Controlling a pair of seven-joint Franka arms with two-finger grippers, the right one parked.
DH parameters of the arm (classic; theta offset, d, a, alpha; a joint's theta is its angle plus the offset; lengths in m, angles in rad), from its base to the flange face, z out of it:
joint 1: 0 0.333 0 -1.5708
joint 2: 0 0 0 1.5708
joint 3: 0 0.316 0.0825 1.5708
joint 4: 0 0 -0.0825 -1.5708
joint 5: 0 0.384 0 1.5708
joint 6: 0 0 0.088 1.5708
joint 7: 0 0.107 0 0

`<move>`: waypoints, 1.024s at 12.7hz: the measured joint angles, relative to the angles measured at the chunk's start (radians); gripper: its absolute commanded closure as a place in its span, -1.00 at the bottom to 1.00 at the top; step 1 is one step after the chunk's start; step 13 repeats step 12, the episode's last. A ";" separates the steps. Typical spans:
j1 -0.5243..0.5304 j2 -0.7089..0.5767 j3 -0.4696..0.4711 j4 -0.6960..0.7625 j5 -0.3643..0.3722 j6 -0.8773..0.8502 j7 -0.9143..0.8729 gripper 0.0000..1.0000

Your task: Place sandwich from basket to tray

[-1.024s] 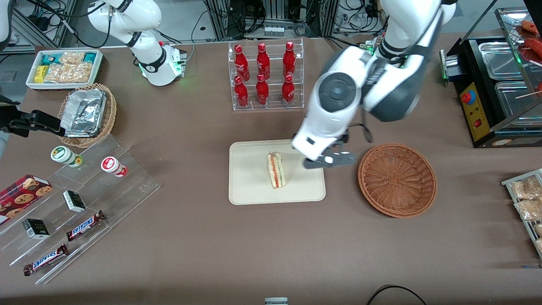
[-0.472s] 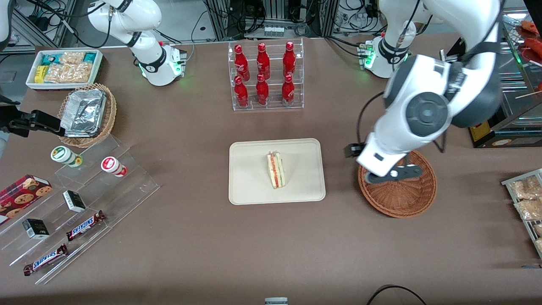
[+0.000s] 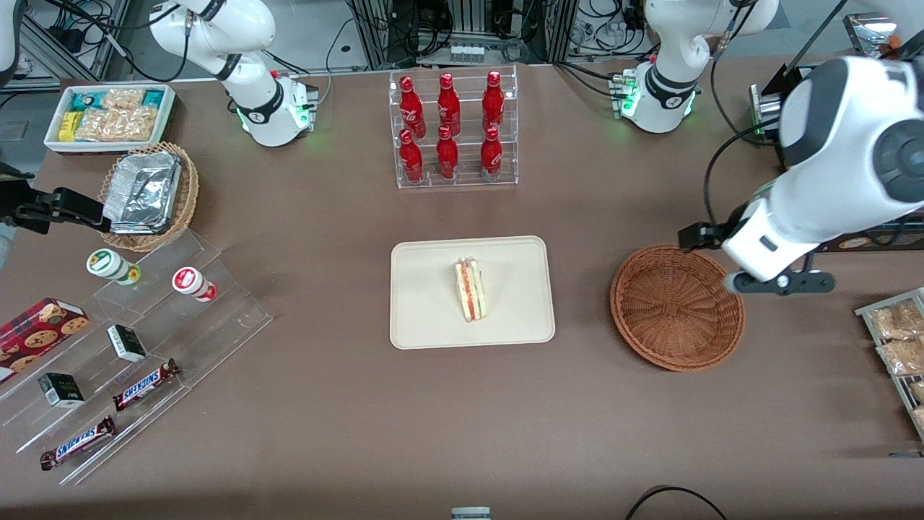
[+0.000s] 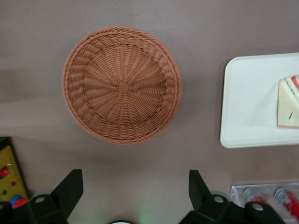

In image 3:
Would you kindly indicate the clear acrylic bottle rack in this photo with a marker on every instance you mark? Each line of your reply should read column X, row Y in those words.
column 465, row 180

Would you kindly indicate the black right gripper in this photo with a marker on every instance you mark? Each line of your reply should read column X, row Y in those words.
column 30, row 210

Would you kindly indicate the white snack tray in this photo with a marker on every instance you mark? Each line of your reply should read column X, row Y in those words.
column 54, row 144

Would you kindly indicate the yellow snack pack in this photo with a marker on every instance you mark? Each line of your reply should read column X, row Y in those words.
column 68, row 126

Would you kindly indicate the aluminium equipment rack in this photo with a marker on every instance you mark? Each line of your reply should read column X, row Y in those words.
column 375, row 36

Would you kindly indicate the clear acrylic stepped shelf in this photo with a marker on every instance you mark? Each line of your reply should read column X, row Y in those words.
column 216, row 325

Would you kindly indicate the black food warmer cabinet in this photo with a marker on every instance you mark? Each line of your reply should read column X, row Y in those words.
column 866, row 243

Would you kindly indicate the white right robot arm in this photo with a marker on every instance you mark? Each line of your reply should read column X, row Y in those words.
column 245, row 29

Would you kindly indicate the silver foil container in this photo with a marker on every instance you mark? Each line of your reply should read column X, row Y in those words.
column 143, row 191

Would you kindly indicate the red cola bottle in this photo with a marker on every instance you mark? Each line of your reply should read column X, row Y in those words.
column 447, row 157
column 411, row 160
column 448, row 107
column 411, row 108
column 493, row 103
column 491, row 157

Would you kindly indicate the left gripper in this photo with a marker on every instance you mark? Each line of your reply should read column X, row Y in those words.
column 719, row 233

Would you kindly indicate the teal snack pack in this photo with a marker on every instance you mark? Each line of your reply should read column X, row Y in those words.
column 83, row 101
column 153, row 97

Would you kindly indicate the red lid cup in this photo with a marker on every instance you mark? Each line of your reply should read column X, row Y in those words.
column 191, row 282

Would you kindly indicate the clear bagged pastry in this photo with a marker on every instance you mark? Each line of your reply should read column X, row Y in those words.
column 899, row 321
column 902, row 357
column 917, row 391
column 919, row 419

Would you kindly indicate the brown wicker basket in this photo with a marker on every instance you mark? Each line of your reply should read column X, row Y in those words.
column 642, row 325

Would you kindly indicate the triangular sandwich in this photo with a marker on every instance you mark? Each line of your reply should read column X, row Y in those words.
column 471, row 289

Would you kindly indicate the small grey device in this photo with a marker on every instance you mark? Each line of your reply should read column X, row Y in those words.
column 471, row 513

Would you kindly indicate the clear rice cracker bag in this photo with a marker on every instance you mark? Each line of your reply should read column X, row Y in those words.
column 97, row 124
column 121, row 99
column 137, row 123

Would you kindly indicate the red cookie box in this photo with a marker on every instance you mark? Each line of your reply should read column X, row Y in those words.
column 40, row 336

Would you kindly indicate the beige plastic tray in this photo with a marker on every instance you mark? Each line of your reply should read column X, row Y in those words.
column 433, row 289

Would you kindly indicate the Snickers chocolate bar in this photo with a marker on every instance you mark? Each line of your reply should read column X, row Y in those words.
column 78, row 443
column 144, row 385

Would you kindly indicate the small black box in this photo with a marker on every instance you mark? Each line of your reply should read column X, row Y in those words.
column 61, row 391
column 126, row 344

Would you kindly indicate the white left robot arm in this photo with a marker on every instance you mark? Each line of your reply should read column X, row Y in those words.
column 837, row 130

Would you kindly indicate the light wicker basket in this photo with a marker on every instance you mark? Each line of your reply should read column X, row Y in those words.
column 189, row 188

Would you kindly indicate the white power strip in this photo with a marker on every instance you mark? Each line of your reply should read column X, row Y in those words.
column 466, row 52

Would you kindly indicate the green lid cup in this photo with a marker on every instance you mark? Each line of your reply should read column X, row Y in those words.
column 108, row 264

